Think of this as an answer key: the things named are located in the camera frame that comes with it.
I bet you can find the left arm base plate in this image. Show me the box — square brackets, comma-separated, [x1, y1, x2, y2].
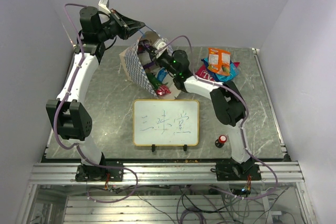
[75, 162, 123, 182]

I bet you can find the purple cable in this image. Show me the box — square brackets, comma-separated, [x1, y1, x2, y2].
[53, 3, 139, 204]
[156, 35, 279, 200]

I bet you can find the green snack bag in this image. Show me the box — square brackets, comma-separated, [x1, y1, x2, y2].
[146, 73, 166, 91]

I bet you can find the red emergency stop button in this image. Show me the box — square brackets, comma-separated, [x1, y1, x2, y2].
[215, 135, 227, 148]

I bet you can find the pink snack bag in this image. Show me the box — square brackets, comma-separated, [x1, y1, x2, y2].
[194, 61, 240, 83]

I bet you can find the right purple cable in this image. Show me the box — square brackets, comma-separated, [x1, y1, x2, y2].
[156, 35, 279, 200]

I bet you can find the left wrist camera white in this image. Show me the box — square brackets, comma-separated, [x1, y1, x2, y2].
[98, 0, 111, 15]

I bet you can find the small red candy pack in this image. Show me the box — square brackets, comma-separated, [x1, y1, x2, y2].
[155, 84, 171, 96]

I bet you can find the white board with yellow frame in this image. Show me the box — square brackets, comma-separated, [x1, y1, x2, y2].
[133, 99, 200, 146]

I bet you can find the orange Fox's fruits candy bag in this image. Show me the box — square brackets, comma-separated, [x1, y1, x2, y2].
[207, 48, 231, 76]

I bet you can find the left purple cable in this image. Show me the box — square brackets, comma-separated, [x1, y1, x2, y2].
[53, 3, 139, 204]

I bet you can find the aluminium frame rail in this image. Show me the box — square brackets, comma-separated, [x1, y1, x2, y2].
[28, 162, 304, 185]

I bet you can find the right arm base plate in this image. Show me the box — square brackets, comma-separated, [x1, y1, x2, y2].
[210, 162, 261, 181]

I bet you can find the blue white snack bag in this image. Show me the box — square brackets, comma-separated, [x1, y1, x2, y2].
[156, 68, 168, 82]

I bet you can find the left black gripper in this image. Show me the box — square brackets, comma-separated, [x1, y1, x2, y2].
[98, 9, 146, 41]

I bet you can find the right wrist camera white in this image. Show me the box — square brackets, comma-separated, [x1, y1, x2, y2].
[153, 38, 167, 51]

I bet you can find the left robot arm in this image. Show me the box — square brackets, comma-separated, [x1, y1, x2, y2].
[46, 5, 145, 182]

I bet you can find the blue checkered paper bag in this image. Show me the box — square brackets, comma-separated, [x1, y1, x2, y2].
[119, 26, 181, 100]

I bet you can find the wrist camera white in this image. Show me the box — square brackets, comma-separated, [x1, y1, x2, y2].
[98, 0, 111, 15]
[153, 38, 167, 51]

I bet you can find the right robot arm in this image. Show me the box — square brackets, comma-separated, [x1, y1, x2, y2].
[147, 46, 255, 180]

